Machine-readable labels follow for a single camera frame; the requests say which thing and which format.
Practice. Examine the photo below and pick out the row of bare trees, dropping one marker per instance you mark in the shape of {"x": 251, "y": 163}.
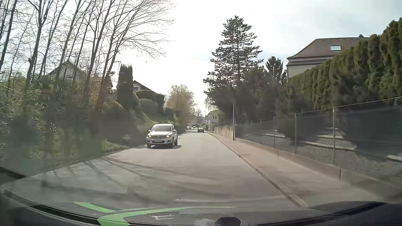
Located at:
{"x": 72, "y": 47}

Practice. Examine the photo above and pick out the grassy bank with bushes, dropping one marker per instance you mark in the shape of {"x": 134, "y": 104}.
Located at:
{"x": 62, "y": 131}

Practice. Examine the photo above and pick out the house with dark roof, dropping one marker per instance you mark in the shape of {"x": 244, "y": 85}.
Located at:
{"x": 140, "y": 86}

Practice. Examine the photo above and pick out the concrete wall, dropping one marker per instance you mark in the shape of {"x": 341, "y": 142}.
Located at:
{"x": 223, "y": 131}

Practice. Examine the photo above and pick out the house with brown roof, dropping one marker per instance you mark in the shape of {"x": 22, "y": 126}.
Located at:
{"x": 317, "y": 55}

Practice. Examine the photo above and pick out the dark columnar conifer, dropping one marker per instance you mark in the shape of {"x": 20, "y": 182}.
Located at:
{"x": 125, "y": 86}

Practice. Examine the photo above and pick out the grey pavement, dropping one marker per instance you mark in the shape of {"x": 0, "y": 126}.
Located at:
{"x": 282, "y": 171}

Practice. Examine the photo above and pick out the trimmed green hedge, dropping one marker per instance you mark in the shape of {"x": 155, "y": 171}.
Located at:
{"x": 150, "y": 99}

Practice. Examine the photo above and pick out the pale building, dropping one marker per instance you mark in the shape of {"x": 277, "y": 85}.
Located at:
{"x": 212, "y": 118}

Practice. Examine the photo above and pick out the grey asphalt road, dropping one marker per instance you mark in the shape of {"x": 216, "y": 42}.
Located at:
{"x": 201, "y": 160}

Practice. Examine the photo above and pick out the lamp post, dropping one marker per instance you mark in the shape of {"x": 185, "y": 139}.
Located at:
{"x": 233, "y": 106}

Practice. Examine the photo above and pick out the gravel terraced slope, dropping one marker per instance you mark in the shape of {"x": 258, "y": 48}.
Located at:
{"x": 345, "y": 157}

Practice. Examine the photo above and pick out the tall green hedge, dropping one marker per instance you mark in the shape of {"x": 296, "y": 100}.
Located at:
{"x": 355, "y": 73}

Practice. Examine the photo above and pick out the yellowish leafy tree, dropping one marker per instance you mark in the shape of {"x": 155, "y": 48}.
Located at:
{"x": 180, "y": 102}

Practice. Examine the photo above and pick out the tall conifer tree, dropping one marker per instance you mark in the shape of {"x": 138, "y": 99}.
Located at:
{"x": 235, "y": 59}

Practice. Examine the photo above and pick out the white car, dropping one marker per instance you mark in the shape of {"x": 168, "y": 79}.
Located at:
{"x": 162, "y": 135}

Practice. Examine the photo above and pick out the dark car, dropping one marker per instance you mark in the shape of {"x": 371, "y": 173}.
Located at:
{"x": 200, "y": 130}

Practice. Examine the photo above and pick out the car's own bonnet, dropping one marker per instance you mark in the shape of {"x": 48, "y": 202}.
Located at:
{"x": 194, "y": 216}

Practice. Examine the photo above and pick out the house with gabled roof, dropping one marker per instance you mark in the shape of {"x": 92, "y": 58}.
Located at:
{"x": 67, "y": 72}

